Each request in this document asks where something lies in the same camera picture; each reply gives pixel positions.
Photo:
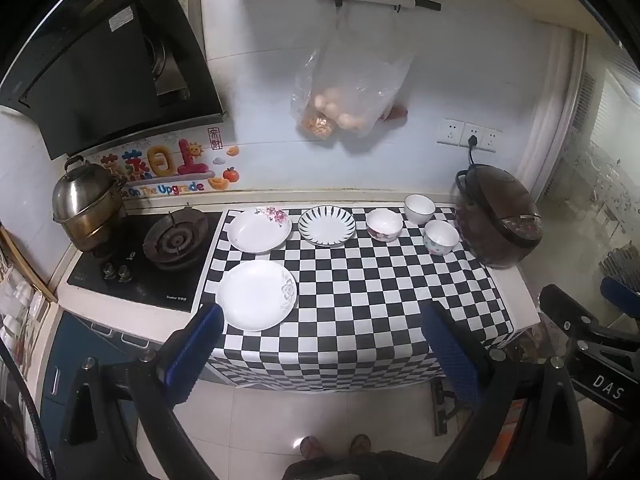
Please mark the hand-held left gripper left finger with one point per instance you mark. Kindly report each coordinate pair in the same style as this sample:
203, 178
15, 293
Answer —
196, 355

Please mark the clear plastic bag of eggs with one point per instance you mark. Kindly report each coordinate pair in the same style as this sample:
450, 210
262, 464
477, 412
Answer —
345, 95

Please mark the cast iron burner grate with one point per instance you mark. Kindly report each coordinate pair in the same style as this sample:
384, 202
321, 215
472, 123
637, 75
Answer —
175, 242

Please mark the white door frame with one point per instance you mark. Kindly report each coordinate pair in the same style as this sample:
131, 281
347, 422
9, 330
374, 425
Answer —
557, 110

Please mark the black glass gas stove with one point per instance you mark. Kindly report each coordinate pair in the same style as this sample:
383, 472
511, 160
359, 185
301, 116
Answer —
125, 287

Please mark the black range hood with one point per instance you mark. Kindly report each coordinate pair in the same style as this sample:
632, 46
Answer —
100, 60

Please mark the brown rice cooker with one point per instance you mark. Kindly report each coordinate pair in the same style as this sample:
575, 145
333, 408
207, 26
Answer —
500, 220

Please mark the blue kitchen cabinet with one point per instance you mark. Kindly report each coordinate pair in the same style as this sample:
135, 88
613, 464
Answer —
75, 340

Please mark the white plate with pink flowers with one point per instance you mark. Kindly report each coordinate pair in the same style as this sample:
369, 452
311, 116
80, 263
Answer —
255, 232

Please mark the black and white checkered mat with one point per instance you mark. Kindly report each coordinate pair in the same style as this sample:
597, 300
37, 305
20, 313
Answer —
360, 290

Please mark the white bowl with black rim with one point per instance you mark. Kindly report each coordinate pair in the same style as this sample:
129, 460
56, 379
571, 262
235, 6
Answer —
419, 207

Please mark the stainless steel steamer pot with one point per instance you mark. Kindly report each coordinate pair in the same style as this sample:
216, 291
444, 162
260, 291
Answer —
87, 200

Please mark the white bowl with red flowers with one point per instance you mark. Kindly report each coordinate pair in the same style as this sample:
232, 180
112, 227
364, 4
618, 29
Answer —
384, 224

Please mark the white plate with grey flower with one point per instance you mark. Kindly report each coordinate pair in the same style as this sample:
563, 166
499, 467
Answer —
255, 297

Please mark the white wall socket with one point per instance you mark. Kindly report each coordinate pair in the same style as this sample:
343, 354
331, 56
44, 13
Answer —
492, 139
472, 129
451, 132

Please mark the wooden shelf frame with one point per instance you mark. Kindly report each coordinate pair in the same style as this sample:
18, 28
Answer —
30, 270

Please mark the white plate with black stripes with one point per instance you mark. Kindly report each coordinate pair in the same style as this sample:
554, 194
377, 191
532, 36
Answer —
327, 227

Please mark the colourful wall sticker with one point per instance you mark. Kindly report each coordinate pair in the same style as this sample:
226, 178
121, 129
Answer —
165, 165

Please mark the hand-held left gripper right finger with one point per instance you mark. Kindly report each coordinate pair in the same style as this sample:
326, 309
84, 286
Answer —
452, 355

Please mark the white bowl with blue pattern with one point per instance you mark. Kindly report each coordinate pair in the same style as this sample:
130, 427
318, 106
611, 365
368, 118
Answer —
441, 236

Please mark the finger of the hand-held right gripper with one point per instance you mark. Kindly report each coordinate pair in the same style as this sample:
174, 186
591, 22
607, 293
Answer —
621, 296
565, 310

